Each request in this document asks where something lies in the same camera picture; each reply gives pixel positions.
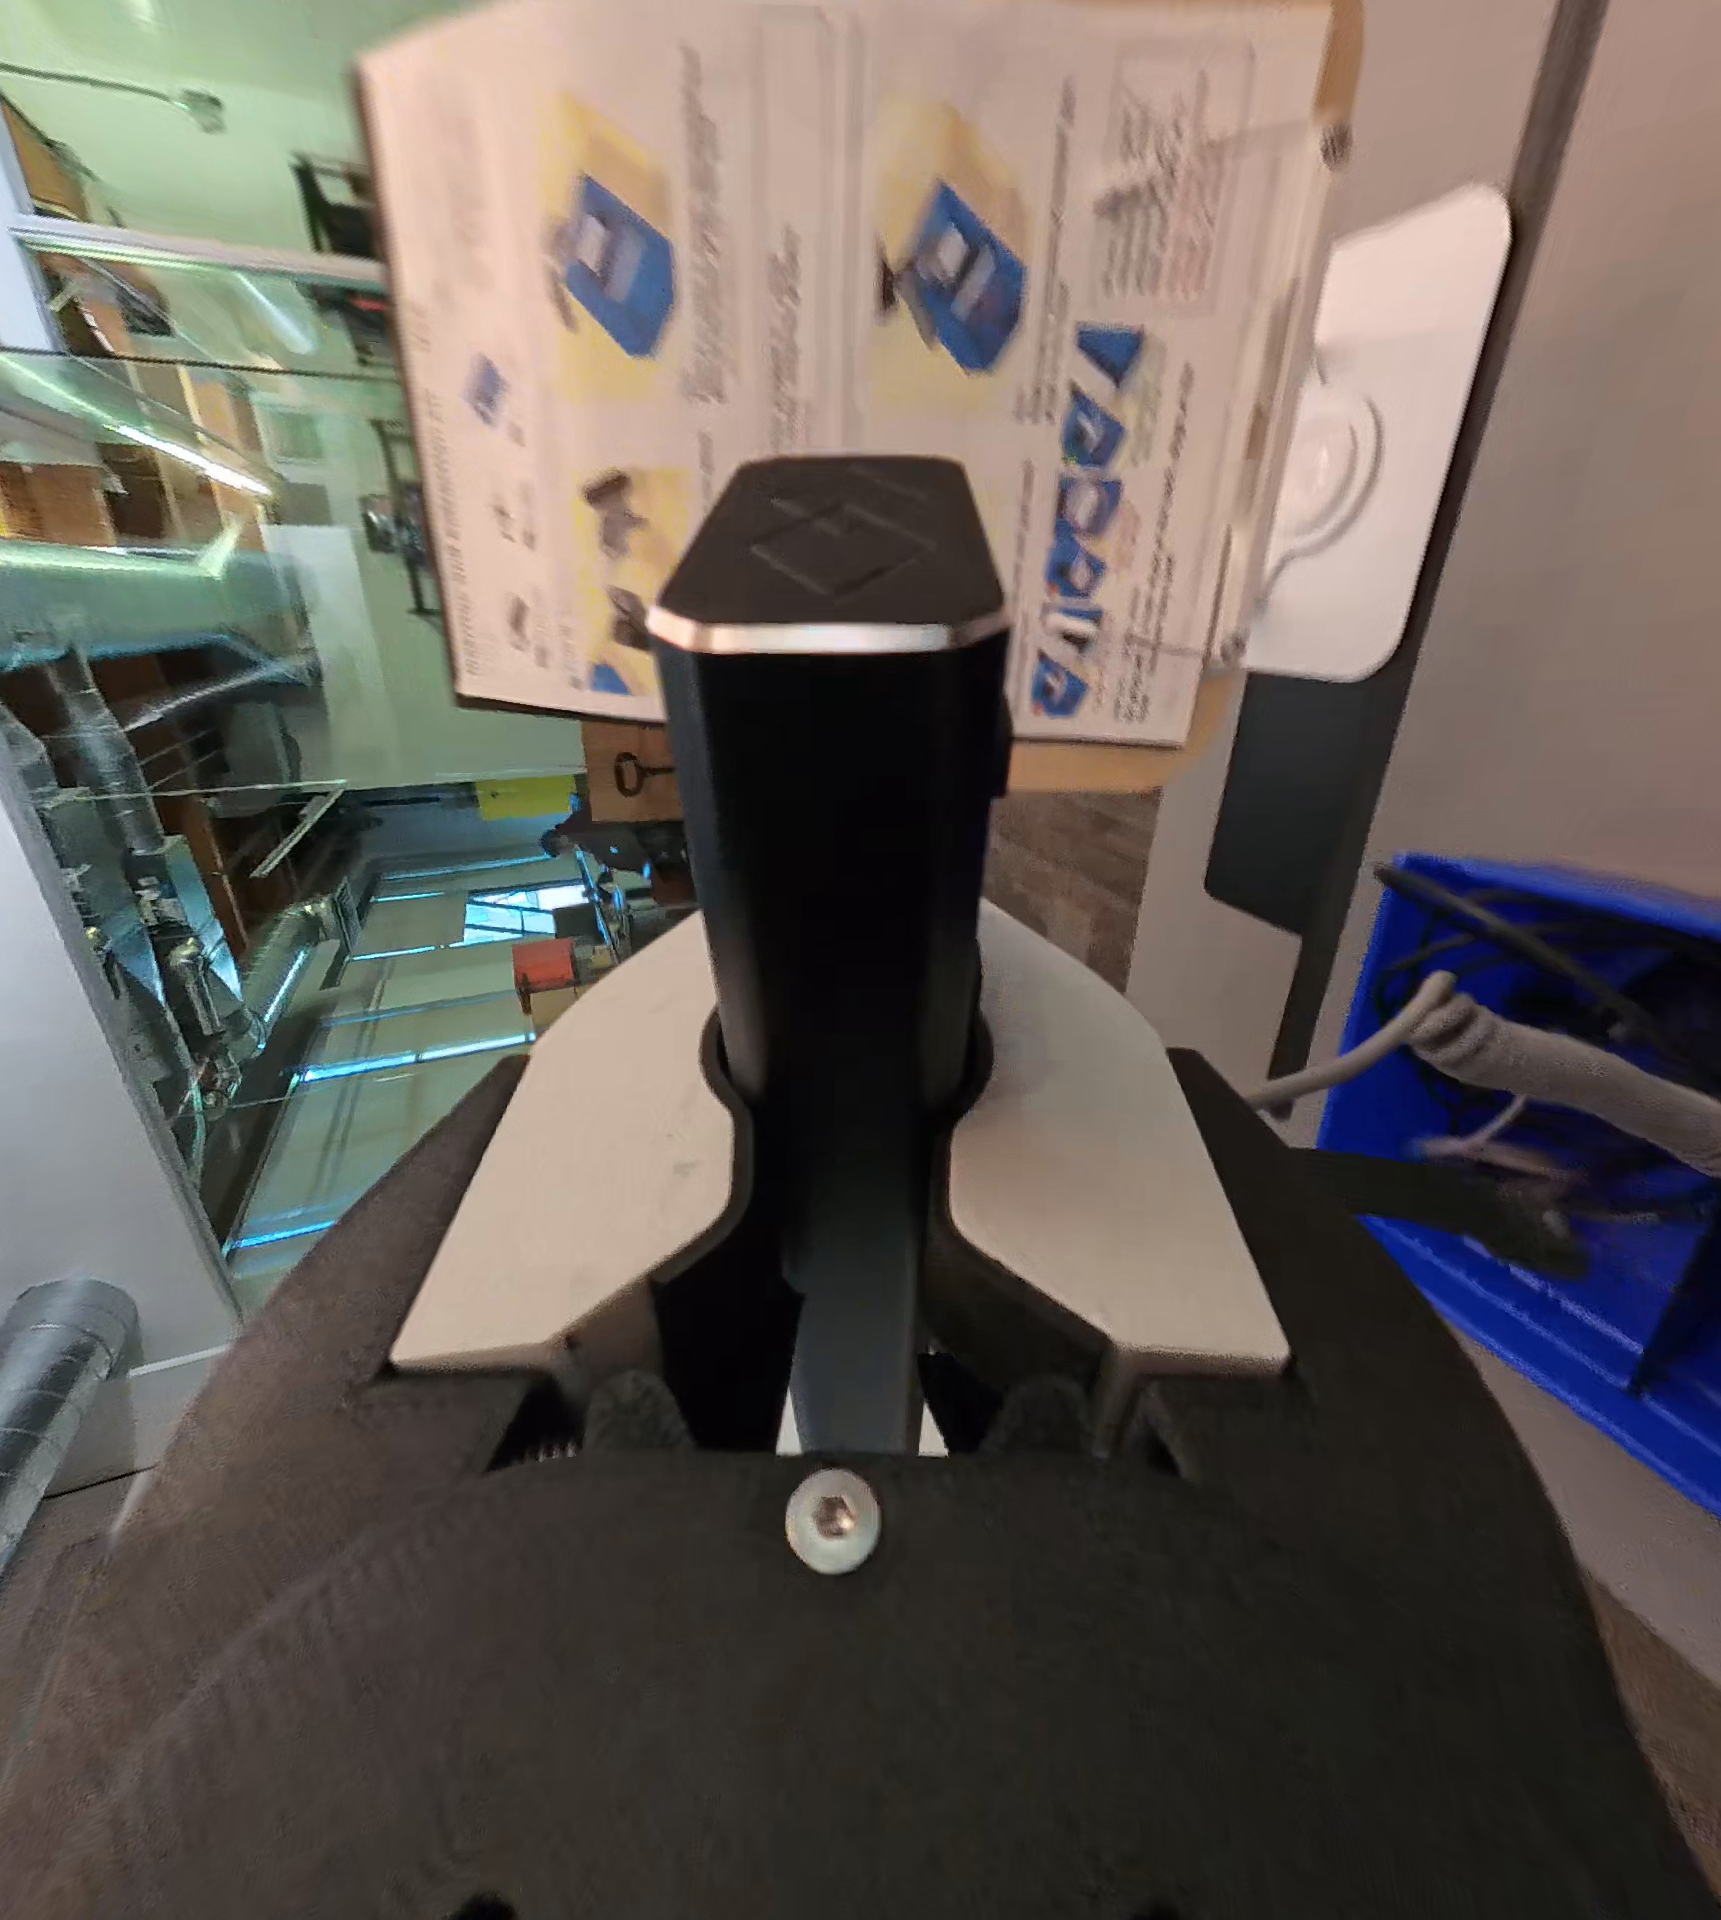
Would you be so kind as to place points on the blue plastic bin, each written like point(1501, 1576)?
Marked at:
point(1553, 1351)

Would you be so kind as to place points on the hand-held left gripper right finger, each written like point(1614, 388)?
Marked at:
point(1101, 1185)

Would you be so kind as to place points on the printed instruction poster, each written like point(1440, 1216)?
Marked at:
point(799, 225)

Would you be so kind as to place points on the silver ventilation pipes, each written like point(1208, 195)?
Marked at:
point(8, 1442)

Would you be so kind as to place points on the black usb hub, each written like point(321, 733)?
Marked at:
point(831, 779)

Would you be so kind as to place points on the wooden poster board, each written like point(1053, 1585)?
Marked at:
point(1085, 765)

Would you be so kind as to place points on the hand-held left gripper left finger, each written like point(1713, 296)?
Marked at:
point(588, 1185)

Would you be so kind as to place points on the white stand base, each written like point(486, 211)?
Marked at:
point(1415, 376)

